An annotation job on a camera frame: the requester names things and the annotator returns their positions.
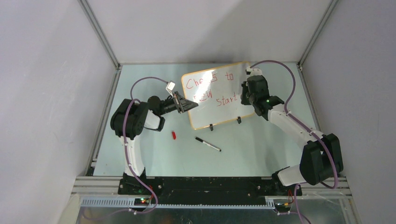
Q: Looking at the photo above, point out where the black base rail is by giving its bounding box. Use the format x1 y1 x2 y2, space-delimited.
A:
118 175 295 206

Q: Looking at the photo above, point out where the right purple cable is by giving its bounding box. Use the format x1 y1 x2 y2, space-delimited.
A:
250 60 339 224

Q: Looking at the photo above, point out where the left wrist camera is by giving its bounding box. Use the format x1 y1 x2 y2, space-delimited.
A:
166 81 176 96

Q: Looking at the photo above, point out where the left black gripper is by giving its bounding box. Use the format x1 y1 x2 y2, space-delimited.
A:
158 91 198 116

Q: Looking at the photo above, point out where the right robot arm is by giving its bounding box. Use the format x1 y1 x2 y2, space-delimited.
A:
241 75 344 195

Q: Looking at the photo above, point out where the yellow-framed whiteboard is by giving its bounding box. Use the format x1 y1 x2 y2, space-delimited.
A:
181 62 255 130

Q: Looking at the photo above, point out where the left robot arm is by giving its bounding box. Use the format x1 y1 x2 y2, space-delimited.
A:
110 91 198 194

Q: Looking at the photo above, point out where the aluminium frame front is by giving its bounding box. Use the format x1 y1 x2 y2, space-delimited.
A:
72 176 355 210

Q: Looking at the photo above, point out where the black capped marker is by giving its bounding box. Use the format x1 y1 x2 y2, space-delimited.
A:
195 137 222 152

